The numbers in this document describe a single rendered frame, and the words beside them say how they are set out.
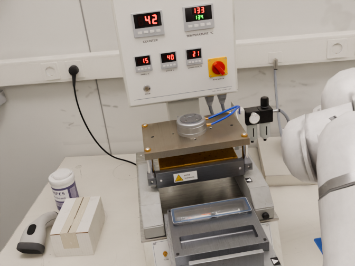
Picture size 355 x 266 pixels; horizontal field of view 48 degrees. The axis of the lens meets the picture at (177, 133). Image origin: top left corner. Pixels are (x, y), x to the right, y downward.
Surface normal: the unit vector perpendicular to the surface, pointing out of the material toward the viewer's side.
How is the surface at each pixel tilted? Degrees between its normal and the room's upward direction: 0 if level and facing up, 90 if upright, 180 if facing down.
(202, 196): 0
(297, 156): 79
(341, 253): 61
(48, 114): 90
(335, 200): 49
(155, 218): 41
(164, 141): 0
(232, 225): 0
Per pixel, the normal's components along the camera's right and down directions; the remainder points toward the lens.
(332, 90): -0.73, -0.29
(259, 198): 0.00, -0.40
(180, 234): -0.11, -0.89
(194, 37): 0.12, 0.42
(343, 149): -0.67, -0.54
